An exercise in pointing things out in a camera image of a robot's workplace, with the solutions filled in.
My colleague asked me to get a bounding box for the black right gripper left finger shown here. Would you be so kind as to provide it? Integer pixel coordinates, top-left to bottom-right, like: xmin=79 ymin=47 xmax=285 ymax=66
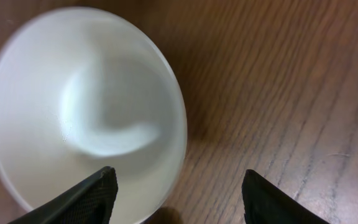
xmin=11 ymin=166 xmax=118 ymax=224

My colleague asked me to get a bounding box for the white plastic bowl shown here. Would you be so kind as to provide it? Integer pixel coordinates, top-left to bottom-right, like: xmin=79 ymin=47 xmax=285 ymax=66
xmin=0 ymin=7 xmax=187 ymax=223

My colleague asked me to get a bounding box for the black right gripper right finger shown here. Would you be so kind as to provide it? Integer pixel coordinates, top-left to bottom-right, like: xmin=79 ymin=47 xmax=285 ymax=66
xmin=242 ymin=169 xmax=328 ymax=224

